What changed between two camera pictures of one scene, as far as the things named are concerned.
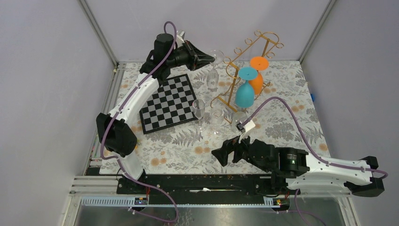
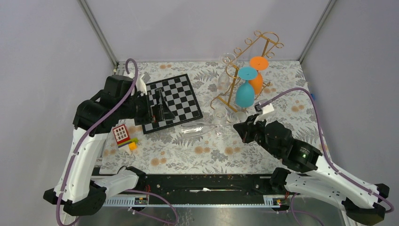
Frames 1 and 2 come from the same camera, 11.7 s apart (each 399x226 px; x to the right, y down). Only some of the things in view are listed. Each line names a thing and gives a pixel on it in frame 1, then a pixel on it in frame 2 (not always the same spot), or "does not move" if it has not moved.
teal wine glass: (244, 95) does not move
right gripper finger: (221, 154) → (242, 129)
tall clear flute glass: (198, 106) → (196, 129)
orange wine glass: (259, 63) does not move
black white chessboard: (169, 104) does not move
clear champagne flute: (212, 76) → (226, 59)
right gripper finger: (227, 144) → (251, 119)
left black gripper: (197, 59) → (164, 108)
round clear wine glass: (238, 116) does not move
